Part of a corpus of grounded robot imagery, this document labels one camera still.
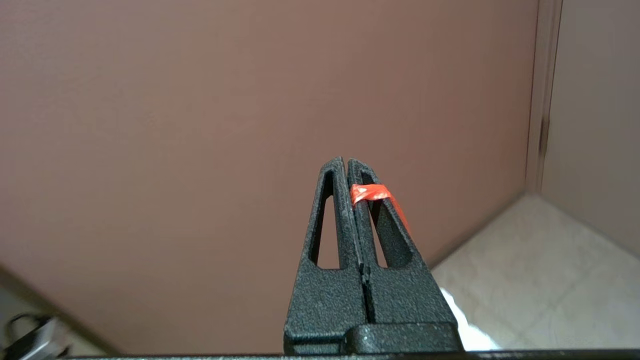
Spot grey black robot base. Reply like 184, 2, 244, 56
0, 312, 71, 360

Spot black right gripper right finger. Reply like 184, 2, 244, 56
348, 158, 460, 326

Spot used white drawstring trash bag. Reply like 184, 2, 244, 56
350, 184, 502, 352

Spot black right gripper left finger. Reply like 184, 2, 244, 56
283, 157, 370, 356

